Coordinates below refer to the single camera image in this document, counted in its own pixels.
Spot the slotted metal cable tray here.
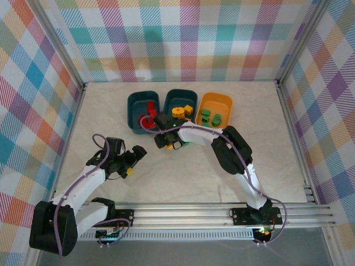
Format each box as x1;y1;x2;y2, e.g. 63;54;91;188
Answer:
44;231;256;242

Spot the controller circuit board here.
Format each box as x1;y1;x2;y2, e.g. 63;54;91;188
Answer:
95;227;124;246
253;226;274;244

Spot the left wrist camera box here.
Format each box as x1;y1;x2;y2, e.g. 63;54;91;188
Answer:
106;137;125;156

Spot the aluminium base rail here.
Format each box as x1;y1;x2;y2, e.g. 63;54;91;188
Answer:
30;201;335;231

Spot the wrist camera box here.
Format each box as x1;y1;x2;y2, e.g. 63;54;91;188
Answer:
106;137;125;156
154;113;175;130

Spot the yellow plastic container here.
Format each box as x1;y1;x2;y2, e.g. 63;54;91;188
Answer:
195;92;233;129

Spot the right controller circuit board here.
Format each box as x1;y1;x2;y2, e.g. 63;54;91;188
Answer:
253;226;274;244

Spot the aluminium side rail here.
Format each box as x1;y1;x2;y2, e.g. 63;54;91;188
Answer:
276;80;347;266
24;83;88;266

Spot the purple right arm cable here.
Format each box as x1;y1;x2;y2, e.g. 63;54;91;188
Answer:
139;115;288;246

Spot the aluminium frame post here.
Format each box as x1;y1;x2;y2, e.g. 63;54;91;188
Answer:
276;0;333;86
26;0;87;89

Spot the left controller circuit board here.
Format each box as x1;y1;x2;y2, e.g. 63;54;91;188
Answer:
95;227;124;246

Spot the teal plastic container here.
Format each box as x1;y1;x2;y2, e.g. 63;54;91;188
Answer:
162;88;199;129
126;90;162;136

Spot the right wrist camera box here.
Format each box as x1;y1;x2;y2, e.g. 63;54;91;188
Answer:
154;113;175;130

